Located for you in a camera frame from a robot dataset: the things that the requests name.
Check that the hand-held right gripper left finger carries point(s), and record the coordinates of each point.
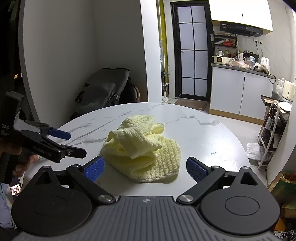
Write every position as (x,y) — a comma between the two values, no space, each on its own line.
(94,168)

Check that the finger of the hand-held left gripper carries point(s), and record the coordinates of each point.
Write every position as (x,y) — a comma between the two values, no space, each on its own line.
(76,153)
(59,134)

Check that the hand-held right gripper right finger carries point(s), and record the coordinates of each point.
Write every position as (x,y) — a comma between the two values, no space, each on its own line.
(196,169)

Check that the pale yellow towel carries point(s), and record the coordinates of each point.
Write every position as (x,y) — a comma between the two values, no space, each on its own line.
(148,148)

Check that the person's left hand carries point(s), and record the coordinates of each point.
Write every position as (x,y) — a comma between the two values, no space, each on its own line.
(25,162)

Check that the smartphone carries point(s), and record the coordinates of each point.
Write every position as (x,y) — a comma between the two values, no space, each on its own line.
(16,188)

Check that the white plastic bag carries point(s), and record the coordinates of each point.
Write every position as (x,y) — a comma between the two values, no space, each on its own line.
(254,150)

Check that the grey backpack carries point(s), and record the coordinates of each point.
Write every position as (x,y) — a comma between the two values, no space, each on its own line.
(101,90)

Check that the person's blue clothing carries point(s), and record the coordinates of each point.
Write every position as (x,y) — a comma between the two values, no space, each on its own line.
(3,199)

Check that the brown doormat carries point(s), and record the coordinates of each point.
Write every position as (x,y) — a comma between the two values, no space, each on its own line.
(189,103)

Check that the dark round chair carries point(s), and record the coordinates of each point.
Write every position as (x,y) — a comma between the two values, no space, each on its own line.
(131,92)

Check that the white base cabinet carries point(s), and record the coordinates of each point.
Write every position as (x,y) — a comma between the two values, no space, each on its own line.
(231,90)

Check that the dark glass bottle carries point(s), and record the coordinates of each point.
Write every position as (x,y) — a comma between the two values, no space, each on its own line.
(269,120)

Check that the white rolling cart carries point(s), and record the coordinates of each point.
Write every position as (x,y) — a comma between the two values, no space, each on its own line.
(275,101)

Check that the cream countertop appliance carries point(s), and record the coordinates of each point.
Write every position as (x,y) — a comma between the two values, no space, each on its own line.
(219,59)

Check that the pile of plastic bags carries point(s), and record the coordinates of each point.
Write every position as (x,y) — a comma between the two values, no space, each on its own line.
(245,63)

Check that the clear plastic bottle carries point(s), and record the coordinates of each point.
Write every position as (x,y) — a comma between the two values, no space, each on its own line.
(279,85)

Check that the cream air fryer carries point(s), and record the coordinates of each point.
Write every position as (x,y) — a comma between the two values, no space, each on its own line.
(289,89)

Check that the white electric kettle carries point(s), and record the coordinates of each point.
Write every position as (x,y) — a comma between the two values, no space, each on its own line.
(264,62)

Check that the black spice rack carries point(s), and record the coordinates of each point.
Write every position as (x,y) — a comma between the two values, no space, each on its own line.
(225,42)

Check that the black framed glass door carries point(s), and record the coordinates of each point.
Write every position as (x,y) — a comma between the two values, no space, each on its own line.
(198,34)

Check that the black range hood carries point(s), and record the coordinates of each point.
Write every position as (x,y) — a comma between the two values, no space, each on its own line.
(240,29)

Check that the yellow pipe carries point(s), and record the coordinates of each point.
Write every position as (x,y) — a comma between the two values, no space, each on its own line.
(162,23)

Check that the white wall outlet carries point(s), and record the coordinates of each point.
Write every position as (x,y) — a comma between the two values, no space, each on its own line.
(257,41)

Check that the white wall cabinet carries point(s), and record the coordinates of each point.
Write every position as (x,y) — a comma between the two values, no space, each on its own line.
(240,9)

